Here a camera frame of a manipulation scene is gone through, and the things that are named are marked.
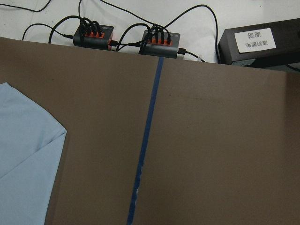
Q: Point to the light blue t-shirt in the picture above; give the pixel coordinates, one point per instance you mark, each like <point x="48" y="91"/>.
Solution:
<point x="31" y="143"/>

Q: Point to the right grey USB hub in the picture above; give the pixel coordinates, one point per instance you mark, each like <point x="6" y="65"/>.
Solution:
<point x="161" y="43"/>

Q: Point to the grey usb hub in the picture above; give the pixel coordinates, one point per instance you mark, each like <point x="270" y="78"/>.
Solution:
<point x="91" y="34"/>
<point x="161" y="43"/>

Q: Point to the left grey USB hub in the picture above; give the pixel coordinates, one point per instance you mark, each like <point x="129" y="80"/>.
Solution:
<point x="91" y="34"/>

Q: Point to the black box with label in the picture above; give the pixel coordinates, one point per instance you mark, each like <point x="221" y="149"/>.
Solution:
<point x="261" y="45"/>

